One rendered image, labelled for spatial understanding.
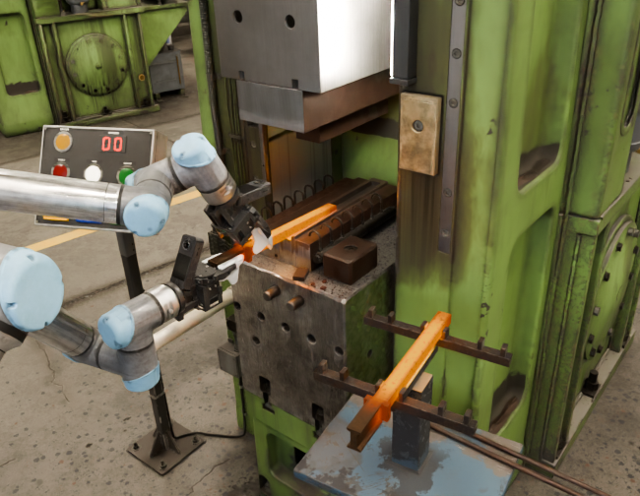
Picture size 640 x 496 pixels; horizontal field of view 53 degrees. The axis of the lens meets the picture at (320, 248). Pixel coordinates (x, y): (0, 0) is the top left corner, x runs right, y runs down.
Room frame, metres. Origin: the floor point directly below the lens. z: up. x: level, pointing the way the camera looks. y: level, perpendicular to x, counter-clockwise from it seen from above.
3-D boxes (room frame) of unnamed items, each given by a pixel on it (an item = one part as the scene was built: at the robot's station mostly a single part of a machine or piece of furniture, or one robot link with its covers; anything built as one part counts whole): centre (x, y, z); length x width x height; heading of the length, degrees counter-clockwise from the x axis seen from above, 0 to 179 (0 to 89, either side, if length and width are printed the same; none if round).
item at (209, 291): (1.19, 0.28, 0.99); 0.12 x 0.08 x 0.09; 141
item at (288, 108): (1.60, -0.03, 1.32); 0.42 x 0.20 x 0.10; 141
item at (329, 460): (0.99, -0.17, 0.67); 0.40 x 0.30 x 0.02; 58
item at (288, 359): (1.58, -0.08, 0.69); 0.56 x 0.38 x 0.45; 141
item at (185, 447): (1.73, 0.59, 0.05); 0.22 x 0.22 x 0.09; 51
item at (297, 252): (1.60, -0.03, 0.96); 0.42 x 0.20 x 0.09; 141
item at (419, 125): (1.34, -0.23, 1.27); 0.09 x 0.02 x 0.17; 51
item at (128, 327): (1.06, 0.38, 1.00); 0.11 x 0.08 x 0.09; 141
